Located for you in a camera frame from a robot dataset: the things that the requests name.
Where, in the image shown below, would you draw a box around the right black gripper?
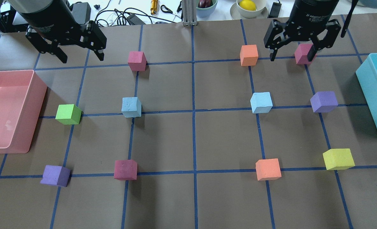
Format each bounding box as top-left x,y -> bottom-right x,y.
264,16 -> 341,61

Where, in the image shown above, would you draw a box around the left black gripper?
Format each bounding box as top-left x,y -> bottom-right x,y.
25,13 -> 107,64

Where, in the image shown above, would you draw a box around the light blue block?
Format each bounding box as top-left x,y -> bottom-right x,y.
121,97 -> 142,118
250,92 -> 273,114

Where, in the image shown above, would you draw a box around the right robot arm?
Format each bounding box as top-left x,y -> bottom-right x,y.
264,0 -> 341,61

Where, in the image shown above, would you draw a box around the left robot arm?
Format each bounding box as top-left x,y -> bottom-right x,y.
9,0 -> 107,63

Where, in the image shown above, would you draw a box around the magenta block back right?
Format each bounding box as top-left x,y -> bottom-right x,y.
294,43 -> 317,65

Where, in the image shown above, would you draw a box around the magenta block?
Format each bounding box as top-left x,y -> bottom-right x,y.
113,160 -> 138,181
128,51 -> 147,72
294,43 -> 317,65

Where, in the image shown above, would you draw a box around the black power adapter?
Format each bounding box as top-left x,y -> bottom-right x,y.
268,1 -> 282,18

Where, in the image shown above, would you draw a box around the orange block back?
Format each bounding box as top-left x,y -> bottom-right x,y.
240,44 -> 259,66

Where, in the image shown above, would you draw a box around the orange block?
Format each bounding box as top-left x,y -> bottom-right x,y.
240,44 -> 259,66
255,158 -> 282,181

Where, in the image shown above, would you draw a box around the purple block right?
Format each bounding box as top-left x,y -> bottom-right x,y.
310,91 -> 338,113

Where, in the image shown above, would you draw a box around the purple block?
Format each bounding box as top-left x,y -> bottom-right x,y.
310,91 -> 338,113
40,165 -> 71,187

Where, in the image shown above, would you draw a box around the magenta block back left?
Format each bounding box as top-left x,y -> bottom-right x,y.
128,51 -> 147,72

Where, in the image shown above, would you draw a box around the green block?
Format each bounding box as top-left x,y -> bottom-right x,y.
55,104 -> 82,125

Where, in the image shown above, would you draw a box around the bowl with yellow lemon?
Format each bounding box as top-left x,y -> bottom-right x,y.
230,0 -> 268,19

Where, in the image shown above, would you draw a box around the pink plastic bin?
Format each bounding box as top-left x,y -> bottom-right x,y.
0,70 -> 47,154

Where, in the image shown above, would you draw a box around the gold cylinder tool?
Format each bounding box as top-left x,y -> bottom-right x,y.
150,0 -> 158,15

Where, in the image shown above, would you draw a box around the green bowl with fruit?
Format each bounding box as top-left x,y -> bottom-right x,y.
195,0 -> 218,17

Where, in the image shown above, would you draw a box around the yellow block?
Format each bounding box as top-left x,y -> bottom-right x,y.
323,149 -> 356,170

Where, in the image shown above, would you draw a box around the orange block front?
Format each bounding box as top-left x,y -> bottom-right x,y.
255,158 -> 282,181

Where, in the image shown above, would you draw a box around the purple block left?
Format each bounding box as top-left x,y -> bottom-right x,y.
40,165 -> 71,187

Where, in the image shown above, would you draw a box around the magenta block front left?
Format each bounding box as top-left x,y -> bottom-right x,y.
113,160 -> 138,181

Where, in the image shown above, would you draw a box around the black handled scissors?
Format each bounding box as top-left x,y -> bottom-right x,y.
160,1 -> 182,15

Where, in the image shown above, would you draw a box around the aluminium frame post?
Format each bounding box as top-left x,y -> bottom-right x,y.
181,0 -> 198,26

